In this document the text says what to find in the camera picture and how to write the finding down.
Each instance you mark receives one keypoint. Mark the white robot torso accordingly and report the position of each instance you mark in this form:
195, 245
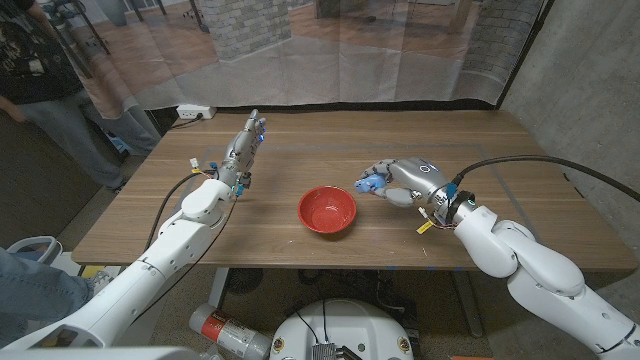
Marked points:
342, 325

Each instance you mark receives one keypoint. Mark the grey table leg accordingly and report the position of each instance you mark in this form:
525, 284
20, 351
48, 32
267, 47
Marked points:
467, 300

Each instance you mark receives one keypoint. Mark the printed room backdrop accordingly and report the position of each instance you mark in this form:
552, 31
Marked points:
310, 55

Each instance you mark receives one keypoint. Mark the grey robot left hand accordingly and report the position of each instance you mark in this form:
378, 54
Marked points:
241, 147

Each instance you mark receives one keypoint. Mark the blue toy camera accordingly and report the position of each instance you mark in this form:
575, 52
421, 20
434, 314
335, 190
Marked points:
371, 184

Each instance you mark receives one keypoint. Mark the white and red cylinder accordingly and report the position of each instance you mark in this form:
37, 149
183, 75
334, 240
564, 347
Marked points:
230, 330

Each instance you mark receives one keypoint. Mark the red bowl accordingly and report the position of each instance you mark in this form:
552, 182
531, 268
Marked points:
327, 210

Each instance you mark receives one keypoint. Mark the white wrist tag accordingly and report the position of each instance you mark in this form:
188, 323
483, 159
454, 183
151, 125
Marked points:
194, 162

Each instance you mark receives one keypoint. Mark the white table leg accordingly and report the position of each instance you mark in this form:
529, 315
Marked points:
217, 287

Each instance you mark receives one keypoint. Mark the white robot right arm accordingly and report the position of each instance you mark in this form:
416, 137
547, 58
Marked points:
540, 270

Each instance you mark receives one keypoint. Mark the black round fan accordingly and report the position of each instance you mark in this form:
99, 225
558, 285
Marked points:
243, 281

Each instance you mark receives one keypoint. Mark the white chair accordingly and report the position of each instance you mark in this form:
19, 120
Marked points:
35, 245

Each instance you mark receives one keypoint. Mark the yellow wrist tag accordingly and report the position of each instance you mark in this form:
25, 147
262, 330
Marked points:
425, 227

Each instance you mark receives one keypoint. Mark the person in black shirt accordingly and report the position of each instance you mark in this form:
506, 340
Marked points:
45, 80

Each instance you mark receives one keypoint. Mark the person in blue jeans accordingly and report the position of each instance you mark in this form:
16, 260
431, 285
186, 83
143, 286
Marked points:
35, 295

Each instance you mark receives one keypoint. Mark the black tripod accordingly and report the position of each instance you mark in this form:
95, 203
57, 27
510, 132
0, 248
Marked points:
95, 30

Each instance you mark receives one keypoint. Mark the white power strip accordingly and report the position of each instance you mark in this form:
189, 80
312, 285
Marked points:
196, 111

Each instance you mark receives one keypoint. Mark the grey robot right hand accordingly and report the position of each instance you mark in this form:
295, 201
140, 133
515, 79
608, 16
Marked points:
417, 177

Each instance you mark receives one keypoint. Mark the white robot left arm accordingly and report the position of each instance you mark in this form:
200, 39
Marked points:
145, 270

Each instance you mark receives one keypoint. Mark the grey finned electronics module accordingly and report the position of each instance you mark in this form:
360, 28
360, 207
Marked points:
325, 352

